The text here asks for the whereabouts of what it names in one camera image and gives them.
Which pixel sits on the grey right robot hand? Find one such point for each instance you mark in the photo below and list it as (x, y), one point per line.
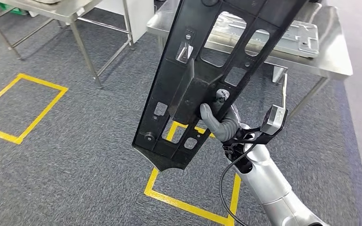
(227, 128)

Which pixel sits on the black plastic frame part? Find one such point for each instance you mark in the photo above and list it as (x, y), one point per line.
(174, 84)

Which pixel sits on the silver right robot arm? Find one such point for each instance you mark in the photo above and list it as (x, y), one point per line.
(268, 184)

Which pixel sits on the stainless steel workbench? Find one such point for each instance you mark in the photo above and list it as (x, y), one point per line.
(331, 62)

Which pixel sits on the grey metal fixture plate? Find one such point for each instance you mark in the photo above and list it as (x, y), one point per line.
(293, 37)

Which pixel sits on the stainless steel table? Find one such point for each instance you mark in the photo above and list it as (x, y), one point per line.
(65, 11)

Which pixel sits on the yellow floor tape square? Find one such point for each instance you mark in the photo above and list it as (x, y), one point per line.
(21, 77)

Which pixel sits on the green plastic crate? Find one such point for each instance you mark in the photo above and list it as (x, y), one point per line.
(10, 8)

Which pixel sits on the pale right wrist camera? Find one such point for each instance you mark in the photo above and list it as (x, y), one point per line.
(273, 120)

